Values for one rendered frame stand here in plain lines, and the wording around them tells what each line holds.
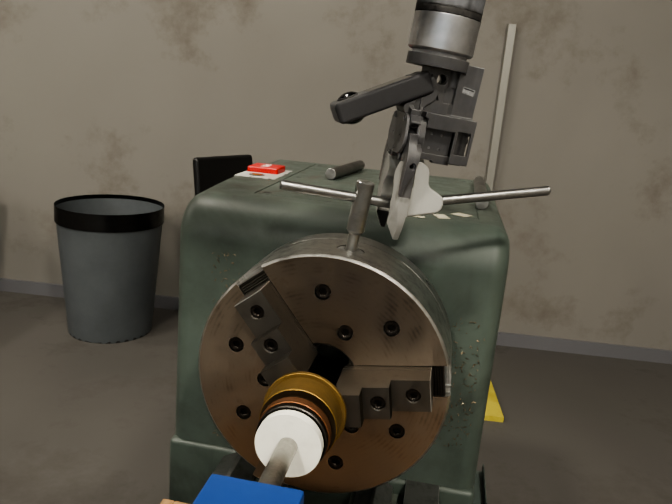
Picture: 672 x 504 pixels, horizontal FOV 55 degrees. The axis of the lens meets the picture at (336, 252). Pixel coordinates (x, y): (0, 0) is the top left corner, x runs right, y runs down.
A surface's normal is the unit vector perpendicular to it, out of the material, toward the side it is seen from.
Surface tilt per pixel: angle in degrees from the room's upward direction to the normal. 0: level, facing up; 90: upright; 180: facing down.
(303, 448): 90
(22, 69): 90
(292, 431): 90
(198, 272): 90
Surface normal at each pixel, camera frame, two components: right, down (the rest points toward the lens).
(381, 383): -0.07, -0.97
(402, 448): -0.18, 0.23
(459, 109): 0.16, 0.30
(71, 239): -0.41, 0.27
